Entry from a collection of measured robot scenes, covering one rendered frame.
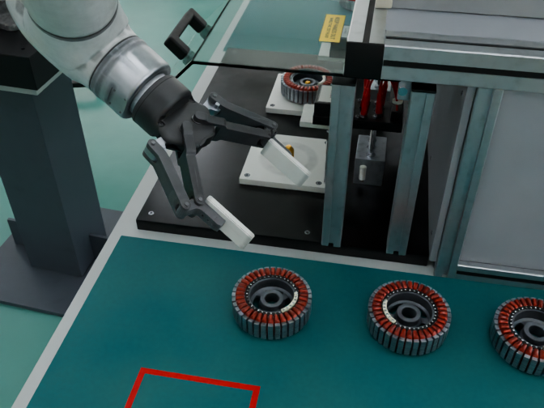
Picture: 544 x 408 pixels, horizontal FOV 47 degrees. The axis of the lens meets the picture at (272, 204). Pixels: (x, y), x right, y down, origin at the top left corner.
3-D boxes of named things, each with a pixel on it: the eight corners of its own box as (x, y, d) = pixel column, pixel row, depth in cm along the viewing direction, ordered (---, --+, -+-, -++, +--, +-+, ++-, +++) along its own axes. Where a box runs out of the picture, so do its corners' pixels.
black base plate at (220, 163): (137, 229, 104) (135, 218, 102) (228, 57, 152) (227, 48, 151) (427, 266, 97) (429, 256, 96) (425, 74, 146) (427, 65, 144)
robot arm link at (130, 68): (83, 104, 79) (118, 135, 79) (98, 54, 72) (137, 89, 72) (131, 74, 85) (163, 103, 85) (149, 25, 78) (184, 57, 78)
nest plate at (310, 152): (239, 184, 110) (239, 178, 109) (256, 137, 121) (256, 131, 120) (324, 193, 108) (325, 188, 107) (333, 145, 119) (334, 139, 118)
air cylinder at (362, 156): (352, 183, 110) (354, 157, 106) (355, 159, 116) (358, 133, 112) (381, 186, 109) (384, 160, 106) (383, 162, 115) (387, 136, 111)
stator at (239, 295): (217, 320, 89) (215, 302, 86) (260, 271, 96) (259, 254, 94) (285, 354, 84) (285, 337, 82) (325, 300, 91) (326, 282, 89)
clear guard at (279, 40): (155, 96, 86) (150, 57, 82) (201, 25, 105) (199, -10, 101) (395, 120, 82) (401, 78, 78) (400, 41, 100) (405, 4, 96)
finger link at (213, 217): (193, 191, 73) (177, 206, 71) (226, 220, 72) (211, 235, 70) (189, 197, 74) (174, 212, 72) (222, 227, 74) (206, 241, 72)
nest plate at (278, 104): (265, 112, 128) (265, 107, 127) (278, 78, 140) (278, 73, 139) (338, 120, 126) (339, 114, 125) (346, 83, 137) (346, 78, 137)
